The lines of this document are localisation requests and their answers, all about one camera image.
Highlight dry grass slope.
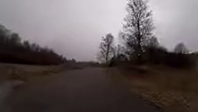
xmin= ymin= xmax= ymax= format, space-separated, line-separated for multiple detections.
xmin=106 ymin=61 xmax=198 ymax=112

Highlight dark grey asphalt path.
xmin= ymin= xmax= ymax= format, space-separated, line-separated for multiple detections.
xmin=0 ymin=58 xmax=177 ymax=112

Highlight tall bare tree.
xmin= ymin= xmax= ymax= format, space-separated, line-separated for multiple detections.
xmin=117 ymin=0 xmax=159 ymax=65

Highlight dark wood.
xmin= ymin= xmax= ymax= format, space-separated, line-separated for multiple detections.
xmin=0 ymin=20 xmax=79 ymax=69

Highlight small bare tree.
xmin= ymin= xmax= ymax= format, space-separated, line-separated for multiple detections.
xmin=97 ymin=32 xmax=119 ymax=65

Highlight dark trees and bushes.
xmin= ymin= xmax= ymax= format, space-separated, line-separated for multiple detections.
xmin=107 ymin=34 xmax=198 ymax=73

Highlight dry grass verge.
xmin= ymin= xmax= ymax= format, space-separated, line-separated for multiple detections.
xmin=0 ymin=57 xmax=84 ymax=90

